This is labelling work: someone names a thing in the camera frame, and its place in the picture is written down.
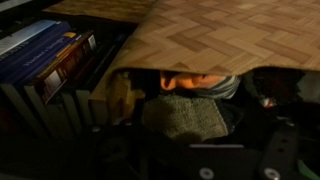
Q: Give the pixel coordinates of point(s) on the orange sock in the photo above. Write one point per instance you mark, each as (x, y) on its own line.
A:
(186, 81)

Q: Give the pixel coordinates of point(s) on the wooden parquet table top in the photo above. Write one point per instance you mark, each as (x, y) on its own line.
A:
(216, 36)

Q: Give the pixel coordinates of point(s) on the black fuzzy sock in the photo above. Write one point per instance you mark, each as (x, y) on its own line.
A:
(276, 83)

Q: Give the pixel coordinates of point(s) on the small white cloth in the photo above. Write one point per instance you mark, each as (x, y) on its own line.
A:
(310, 85)

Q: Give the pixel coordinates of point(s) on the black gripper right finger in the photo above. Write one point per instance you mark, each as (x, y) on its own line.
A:
(140, 155)

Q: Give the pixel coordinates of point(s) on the navy book with title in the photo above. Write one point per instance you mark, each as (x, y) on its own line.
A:
(36, 56)

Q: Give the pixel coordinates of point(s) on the dark grey sock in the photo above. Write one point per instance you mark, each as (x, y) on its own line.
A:
(233, 113)

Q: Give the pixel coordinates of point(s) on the row of books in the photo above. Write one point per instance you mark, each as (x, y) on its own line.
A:
(100, 28)

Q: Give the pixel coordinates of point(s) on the grey striped sock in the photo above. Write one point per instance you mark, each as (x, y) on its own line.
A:
(223, 88)

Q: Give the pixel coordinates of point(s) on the light blue white book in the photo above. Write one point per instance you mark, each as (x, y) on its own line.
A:
(23, 36)

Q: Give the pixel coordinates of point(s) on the red white patterned sock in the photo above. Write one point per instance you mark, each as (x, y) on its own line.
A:
(268, 101)

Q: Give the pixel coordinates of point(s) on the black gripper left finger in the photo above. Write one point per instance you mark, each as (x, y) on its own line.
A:
(83, 156)

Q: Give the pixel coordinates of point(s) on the black book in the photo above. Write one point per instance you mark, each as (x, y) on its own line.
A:
(100, 56)

